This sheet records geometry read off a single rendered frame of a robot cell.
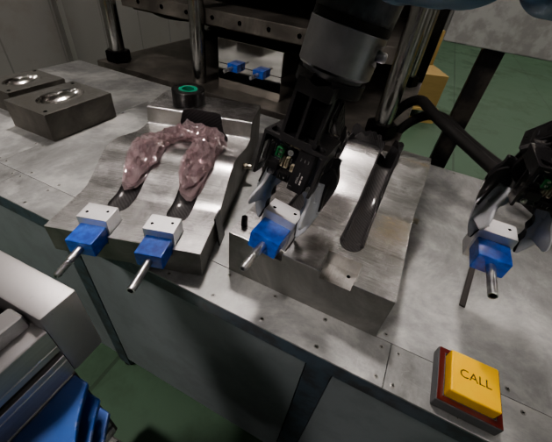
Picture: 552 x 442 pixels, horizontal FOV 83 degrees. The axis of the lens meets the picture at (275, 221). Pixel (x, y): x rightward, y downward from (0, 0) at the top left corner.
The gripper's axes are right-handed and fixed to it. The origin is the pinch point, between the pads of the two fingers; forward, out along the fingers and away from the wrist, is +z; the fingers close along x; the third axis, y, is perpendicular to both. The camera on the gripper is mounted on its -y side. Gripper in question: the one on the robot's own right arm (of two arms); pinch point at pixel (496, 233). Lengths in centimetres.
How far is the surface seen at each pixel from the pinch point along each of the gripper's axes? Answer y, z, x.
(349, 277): 10.6, 9.0, -16.7
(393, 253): 4.6, 6.4, -11.8
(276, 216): 13.1, 0.4, -28.9
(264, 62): -66, 4, -71
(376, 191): -9.9, 5.6, -17.7
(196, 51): -62, 4, -99
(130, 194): 12, 10, -59
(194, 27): -62, -3, -99
